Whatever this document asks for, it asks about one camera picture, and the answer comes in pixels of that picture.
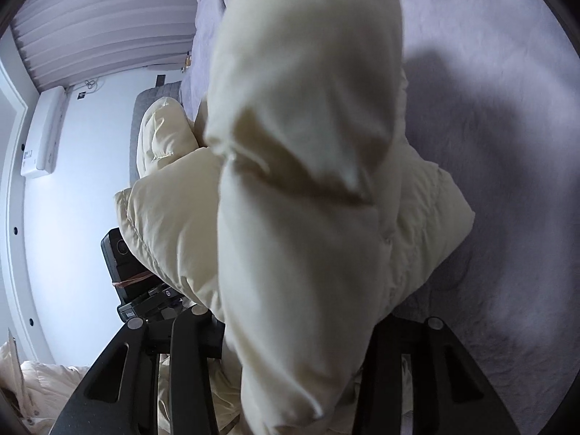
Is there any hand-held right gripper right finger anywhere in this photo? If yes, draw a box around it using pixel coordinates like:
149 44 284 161
352 315 522 435

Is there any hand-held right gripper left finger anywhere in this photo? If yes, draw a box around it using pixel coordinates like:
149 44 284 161
52 303 225 435

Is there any cream puffer jacket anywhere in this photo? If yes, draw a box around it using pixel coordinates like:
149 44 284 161
113 0 476 435

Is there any cream buttoned garment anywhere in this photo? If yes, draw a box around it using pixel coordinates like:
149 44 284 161
0 337 94 435

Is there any white air conditioner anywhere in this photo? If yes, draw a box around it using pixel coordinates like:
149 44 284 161
20 86 68 178

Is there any pale pleated curtain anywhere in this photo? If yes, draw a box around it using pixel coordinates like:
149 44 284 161
10 0 211 92

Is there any purple blanket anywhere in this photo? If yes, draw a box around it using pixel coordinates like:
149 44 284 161
179 0 575 435

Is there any white door frame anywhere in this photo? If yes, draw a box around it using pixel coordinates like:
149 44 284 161
0 52 53 365

